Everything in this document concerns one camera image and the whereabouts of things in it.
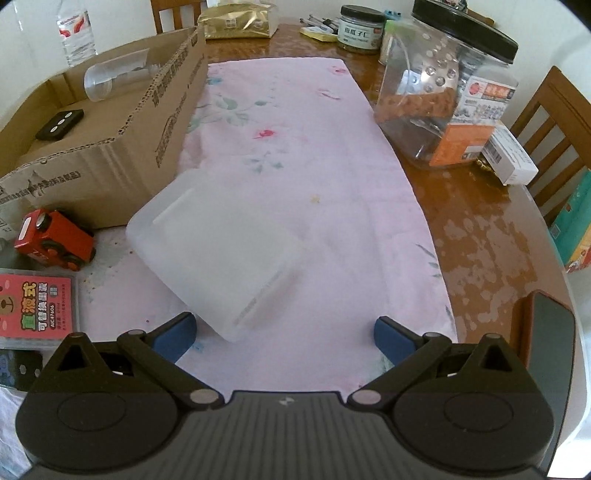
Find clear water bottle red label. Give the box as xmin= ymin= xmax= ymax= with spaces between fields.
xmin=56 ymin=0 xmax=96 ymax=68

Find small glass jar black lid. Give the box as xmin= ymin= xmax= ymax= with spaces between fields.
xmin=336 ymin=4 xmax=386 ymax=55

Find brown cardboard box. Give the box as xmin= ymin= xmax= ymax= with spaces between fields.
xmin=0 ymin=25 xmax=208 ymax=232

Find red card packet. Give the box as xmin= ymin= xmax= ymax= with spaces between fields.
xmin=0 ymin=268 xmax=81 ymax=352

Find teal yellow paper bag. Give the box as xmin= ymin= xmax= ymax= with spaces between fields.
xmin=549 ymin=168 xmax=591 ymax=273

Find white translucent plastic container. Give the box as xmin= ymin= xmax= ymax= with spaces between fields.
xmin=126 ymin=168 xmax=305 ymax=343

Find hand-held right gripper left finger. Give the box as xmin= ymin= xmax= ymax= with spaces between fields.
xmin=44 ymin=311 xmax=221 ymax=409

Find small white carton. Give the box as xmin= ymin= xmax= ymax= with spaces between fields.
xmin=480 ymin=126 xmax=539 ymax=186

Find green-lidded white bottle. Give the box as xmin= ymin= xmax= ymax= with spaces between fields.
xmin=379 ymin=19 xmax=407 ymax=65

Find gold tissue pack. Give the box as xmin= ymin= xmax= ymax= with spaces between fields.
xmin=198 ymin=0 xmax=279 ymax=41

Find large clear jar black lid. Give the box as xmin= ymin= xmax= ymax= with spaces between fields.
xmin=374 ymin=0 xmax=520 ymax=171

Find black smartphone brown case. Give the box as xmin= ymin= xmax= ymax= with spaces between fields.
xmin=510 ymin=290 xmax=578 ymax=444

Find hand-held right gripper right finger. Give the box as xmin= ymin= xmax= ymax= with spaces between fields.
xmin=347 ymin=316 xmax=529 ymax=409

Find wooden chair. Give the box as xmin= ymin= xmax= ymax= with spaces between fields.
xmin=151 ymin=0 xmax=204 ymax=34
xmin=510 ymin=66 xmax=591 ymax=227

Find red toy train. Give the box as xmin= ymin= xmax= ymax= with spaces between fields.
xmin=13 ymin=208 xmax=98 ymax=271

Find clear plastic box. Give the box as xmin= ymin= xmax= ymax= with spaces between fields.
xmin=84 ymin=48 xmax=160 ymax=102

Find dark patterned object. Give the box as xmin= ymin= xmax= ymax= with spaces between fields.
xmin=0 ymin=349 xmax=43 ymax=393

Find black remote with white buttons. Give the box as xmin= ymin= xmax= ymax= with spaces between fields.
xmin=36 ymin=109 xmax=85 ymax=141

